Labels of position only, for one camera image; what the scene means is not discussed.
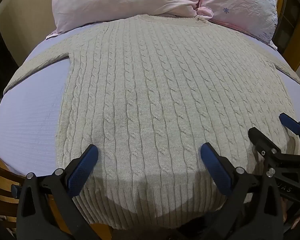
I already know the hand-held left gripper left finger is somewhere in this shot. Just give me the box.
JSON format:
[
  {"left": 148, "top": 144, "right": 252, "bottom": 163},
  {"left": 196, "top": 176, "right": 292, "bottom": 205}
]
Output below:
[{"left": 11, "top": 144, "right": 101, "bottom": 240}]

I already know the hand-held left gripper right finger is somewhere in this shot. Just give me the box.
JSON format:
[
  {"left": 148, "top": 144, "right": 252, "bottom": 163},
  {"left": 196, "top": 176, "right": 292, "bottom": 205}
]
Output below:
[{"left": 200, "top": 142, "right": 285, "bottom": 240}]

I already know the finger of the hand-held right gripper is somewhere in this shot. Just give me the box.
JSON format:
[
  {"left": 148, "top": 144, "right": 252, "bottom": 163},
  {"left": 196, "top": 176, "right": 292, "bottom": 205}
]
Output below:
[
  {"left": 248, "top": 127, "right": 300, "bottom": 167},
  {"left": 279, "top": 113, "right": 300, "bottom": 143}
]

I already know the cream cable knit sweater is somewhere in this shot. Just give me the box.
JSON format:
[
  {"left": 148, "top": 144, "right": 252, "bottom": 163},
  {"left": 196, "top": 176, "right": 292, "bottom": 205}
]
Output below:
[{"left": 3, "top": 14, "right": 300, "bottom": 230}]

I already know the lavender bed sheet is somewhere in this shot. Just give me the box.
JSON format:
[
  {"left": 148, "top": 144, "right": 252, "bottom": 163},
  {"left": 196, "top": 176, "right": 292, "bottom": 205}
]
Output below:
[{"left": 0, "top": 17, "right": 300, "bottom": 179}]

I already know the wooden bed headboard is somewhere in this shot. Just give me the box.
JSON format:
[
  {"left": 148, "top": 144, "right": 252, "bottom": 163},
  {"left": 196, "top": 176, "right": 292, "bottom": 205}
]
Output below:
[{"left": 272, "top": 0, "right": 300, "bottom": 72}]

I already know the pink floral pillow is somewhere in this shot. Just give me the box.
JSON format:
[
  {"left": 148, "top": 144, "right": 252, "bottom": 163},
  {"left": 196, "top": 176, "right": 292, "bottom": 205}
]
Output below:
[
  {"left": 197, "top": 0, "right": 278, "bottom": 49},
  {"left": 45, "top": 0, "right": 203, "bottom": 40}
]

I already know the wooden slatted frame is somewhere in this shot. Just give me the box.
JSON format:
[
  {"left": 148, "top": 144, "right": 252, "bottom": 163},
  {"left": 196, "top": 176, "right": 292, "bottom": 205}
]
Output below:
[{"left": 0, "top": 150, "right": 24, "bottom": 232}]

